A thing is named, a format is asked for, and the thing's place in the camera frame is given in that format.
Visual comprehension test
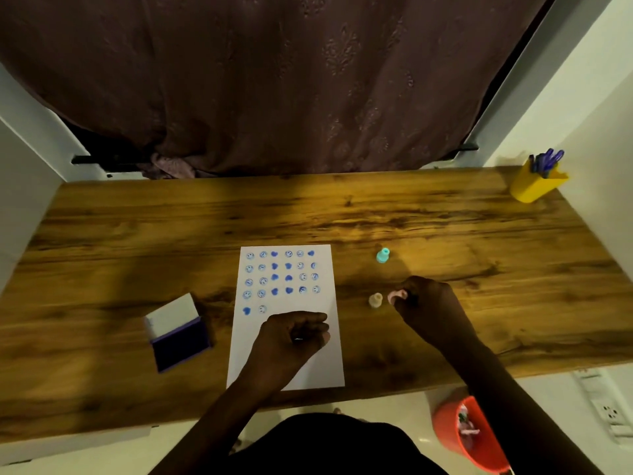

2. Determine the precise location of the white power strip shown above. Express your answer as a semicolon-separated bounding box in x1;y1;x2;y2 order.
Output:
573;368;633;445

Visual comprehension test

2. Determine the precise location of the person's left forearm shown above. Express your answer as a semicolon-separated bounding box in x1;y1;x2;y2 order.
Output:
148;368;279;475

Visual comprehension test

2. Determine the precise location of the person's right forearm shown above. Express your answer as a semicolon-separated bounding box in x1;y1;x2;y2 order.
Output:
442;335;605;475

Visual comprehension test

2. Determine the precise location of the brown patterned curtain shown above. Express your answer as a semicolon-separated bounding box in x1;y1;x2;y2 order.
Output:
0;0;551;179

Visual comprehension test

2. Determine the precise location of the white stamped paper sheet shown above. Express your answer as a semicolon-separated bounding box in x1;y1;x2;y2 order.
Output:
226;244;346;392

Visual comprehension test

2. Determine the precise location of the person's right hand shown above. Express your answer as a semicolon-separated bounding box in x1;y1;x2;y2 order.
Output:
391;275;477;355

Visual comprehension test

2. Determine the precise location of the orange waste bin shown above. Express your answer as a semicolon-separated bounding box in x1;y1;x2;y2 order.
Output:
432;396;511;474

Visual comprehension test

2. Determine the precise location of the person's left hand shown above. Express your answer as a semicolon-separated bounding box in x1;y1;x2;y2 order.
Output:
251;311;331;390

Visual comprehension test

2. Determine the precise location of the yellow pen holder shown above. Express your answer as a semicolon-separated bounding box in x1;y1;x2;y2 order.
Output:
509;158;570;204

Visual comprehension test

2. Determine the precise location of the blue ink pad with lid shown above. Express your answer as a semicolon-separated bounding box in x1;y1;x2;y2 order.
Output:
144;293;214;374

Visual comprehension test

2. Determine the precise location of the crumpled waste in bin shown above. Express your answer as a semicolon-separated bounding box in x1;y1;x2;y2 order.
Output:
457;404;481;443

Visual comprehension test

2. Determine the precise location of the person's black clothing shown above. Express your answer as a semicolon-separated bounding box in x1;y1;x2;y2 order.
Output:
231;413;448;475

